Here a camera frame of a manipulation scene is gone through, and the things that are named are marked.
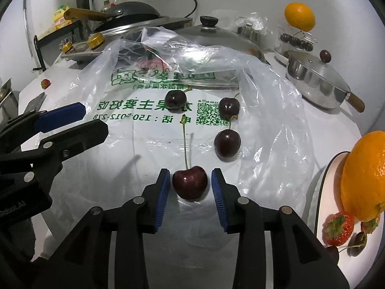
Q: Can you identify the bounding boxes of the steel saucepan lid brown knob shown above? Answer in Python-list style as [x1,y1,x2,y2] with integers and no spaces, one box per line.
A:
[287,49,351,93]

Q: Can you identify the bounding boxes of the steel induction cooker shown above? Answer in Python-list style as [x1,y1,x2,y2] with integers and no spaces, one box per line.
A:
[60,16,193,64]

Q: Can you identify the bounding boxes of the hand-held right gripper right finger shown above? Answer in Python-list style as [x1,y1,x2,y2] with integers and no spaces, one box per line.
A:
[211,168,351,289]

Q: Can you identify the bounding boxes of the row of small cherries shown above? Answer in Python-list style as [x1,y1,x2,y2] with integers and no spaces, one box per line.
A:
[280,33,315,52]

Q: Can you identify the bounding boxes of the clear green printed plastic bag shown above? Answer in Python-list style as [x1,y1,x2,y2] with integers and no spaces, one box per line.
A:
[42,27,316,241]

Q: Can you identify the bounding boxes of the black wok wooden handle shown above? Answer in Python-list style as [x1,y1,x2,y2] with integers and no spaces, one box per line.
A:
[63,1,162,34]

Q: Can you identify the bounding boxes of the yellow oil bottle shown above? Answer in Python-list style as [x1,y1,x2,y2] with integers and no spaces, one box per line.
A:
[53,3,73,31]

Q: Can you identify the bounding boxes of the large orange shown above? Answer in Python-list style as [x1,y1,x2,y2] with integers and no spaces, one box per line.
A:
[340,131,385,223]

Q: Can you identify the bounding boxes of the steel vessel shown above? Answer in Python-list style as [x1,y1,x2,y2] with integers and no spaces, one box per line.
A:
[0,78,19,118]

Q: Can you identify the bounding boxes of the small round orange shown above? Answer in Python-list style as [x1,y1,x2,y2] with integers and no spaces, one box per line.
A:
[284,2,316,32]

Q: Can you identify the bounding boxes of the clear fruit container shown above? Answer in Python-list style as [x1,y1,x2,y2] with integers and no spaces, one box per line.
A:
[274,26,319,67]

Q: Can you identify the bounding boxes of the black metal rack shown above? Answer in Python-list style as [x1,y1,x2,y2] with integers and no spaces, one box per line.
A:
[32,21,83,73]

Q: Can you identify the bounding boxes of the dark red cherry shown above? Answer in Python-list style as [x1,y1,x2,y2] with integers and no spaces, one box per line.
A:
[218,93,241,120]
[165,87,193,111]
[213,117,242,159]
[339,231,368,257]
[172,114,209,202]
[325,245,340,267]

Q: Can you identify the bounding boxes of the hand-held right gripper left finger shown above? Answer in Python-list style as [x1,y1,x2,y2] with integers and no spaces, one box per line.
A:
[30,168,171,289]

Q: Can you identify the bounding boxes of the glass pot lid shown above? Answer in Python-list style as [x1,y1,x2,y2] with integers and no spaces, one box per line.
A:
[177,16,267,64]

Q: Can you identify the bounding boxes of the white plate black rim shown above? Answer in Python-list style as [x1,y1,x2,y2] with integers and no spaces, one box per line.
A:
[315,151,385,277]

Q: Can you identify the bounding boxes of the steel saucepan wooden handle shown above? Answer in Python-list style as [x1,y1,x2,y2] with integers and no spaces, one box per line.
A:
[285,57,366,114]

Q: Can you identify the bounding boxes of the kitchen knife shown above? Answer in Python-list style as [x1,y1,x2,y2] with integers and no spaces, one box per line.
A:
[22,92,47,114]

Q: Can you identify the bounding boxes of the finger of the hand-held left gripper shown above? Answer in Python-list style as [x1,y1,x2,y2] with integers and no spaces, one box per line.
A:
[0,122,109,194]
[0,102,87,157]

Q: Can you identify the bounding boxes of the steel cups in plastic wrap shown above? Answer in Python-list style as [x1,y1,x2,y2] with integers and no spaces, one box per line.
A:
[236,13,269,47]

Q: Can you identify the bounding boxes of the large red strawberry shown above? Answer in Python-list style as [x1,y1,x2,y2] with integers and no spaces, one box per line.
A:
[322,211,355,246]

